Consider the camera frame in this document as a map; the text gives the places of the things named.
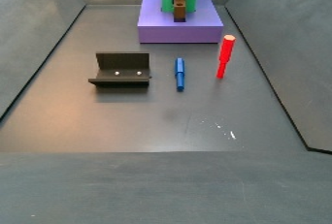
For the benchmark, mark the blue cylindrical peg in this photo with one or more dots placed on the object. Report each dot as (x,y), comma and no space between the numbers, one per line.
(179,74)

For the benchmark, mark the red hexagonal peg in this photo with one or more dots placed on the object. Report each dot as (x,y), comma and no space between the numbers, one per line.
(224,54)

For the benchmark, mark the purple base block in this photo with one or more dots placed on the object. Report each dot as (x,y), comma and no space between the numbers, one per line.
(156,27)

